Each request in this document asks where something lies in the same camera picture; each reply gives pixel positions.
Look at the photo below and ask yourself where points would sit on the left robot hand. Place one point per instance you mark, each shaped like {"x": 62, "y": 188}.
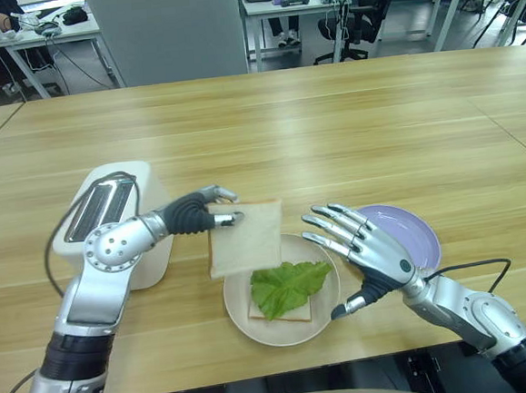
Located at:
{"x": 187, "y": 217}

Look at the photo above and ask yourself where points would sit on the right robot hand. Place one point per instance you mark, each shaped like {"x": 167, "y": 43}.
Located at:
{"x": 376, "y": 251}

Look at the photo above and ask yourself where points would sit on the bread slice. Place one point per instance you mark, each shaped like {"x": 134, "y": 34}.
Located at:
{"x": 248, "y": 241}
{"x": 295, "y": 314}

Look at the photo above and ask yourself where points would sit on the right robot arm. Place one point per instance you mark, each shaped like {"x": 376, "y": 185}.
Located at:
{"x": 477, "y": 316}

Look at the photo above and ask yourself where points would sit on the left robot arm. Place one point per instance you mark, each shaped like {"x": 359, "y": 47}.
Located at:
{"x": 80, "y": 311}

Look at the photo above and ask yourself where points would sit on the purple plate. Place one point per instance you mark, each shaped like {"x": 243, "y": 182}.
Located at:
{"x": 407, "y": 235}

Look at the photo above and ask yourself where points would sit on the cream toaster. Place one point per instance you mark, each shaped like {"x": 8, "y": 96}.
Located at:
{"x": 150, "y": 205}

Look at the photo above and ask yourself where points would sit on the green lettuce leaf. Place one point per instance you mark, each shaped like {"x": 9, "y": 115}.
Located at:
{"x": 288, "y": 285}

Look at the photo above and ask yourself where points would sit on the cream plate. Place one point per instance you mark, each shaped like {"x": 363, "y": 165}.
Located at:
{"x": 283, "y": 331}

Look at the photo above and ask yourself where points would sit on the black office chair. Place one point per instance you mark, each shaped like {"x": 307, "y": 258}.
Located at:
{"x": 362, "y": 11}

